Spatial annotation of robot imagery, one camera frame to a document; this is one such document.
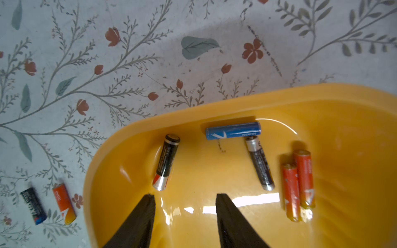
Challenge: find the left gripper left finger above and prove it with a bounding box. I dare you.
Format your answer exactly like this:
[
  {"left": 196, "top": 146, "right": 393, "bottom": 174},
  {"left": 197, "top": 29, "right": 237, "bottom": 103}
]
[{"left": 104, "top": 194, "right": 156, "bottom": 248}]

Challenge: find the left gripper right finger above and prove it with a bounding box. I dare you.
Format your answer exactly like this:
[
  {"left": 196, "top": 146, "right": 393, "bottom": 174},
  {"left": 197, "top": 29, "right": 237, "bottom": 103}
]
[{"left": 216, "top": 193, "right": 269, "bottom": 248}]

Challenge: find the orange battery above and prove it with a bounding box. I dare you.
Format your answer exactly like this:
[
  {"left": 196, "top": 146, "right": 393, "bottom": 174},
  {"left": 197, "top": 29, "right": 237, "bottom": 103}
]
[
  {"left": 53, "top": 184, "right": 77, "bottom": 225},
  {"left": 293, "top": 150, "right": 315, "bottom": 209},
  {"left": 282, "top": 163, "right": 300, "bottom": 222}
]

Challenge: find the dark battery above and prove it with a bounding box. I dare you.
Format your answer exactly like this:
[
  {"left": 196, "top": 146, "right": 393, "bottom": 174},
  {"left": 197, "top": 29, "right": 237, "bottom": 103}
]
[{"left": 20, "top": 188, "right": 47, "bottom": 225}]

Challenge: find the yellow plastic storage tray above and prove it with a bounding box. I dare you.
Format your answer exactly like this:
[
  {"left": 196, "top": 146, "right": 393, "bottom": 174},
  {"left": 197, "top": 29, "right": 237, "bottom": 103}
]
[{"left": 83, "top": 84, "right": 397, "bottom": 248}]

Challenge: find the blue battery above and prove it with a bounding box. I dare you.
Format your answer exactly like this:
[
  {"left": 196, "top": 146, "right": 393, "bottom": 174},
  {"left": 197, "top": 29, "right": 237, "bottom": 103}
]
[{"left": 205, "top": 122, "right": 262, "bottom": 141}]

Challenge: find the grey silver battery in tray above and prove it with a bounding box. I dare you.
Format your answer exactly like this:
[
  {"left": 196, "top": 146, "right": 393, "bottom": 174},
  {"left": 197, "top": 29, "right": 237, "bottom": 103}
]
[{"left": 245, "top": 136, "right": 275, "bottom": 191}]

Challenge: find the black battery in tray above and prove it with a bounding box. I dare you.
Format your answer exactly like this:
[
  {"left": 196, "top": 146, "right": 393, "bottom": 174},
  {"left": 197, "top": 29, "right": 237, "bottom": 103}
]
[{"left": 152, "top": 134, "right": 181, "bottom": 191}]

